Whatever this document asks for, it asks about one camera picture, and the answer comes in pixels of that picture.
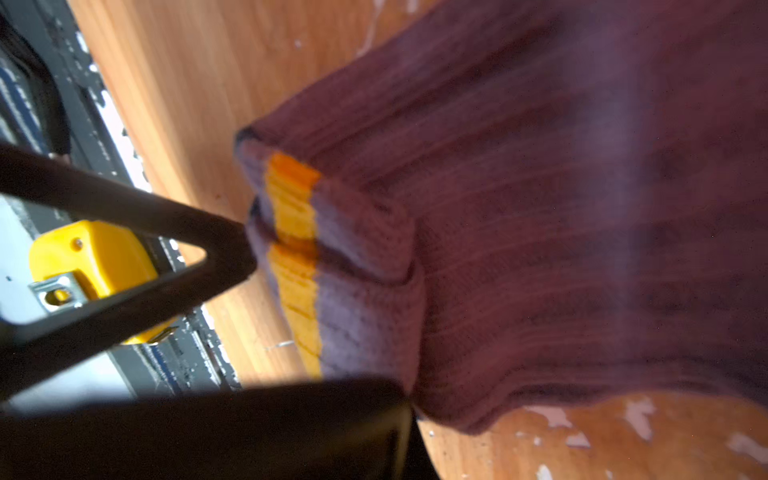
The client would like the purple striped sock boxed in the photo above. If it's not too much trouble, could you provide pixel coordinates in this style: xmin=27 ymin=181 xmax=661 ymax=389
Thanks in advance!
xmin=235 ymin=1 xmax=767 ymax=433

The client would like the yellow tape measure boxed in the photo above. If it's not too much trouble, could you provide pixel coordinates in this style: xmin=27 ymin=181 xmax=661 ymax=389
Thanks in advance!
xmin=29 ymin=220 xmax=158 ymax=314

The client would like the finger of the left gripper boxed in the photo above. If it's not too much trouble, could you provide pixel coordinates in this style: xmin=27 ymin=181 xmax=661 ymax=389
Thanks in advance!
xmin=0 ymin=140 xmax=259 ymax=403
xmin=1 ymin=379 xmax=414 ymax=479

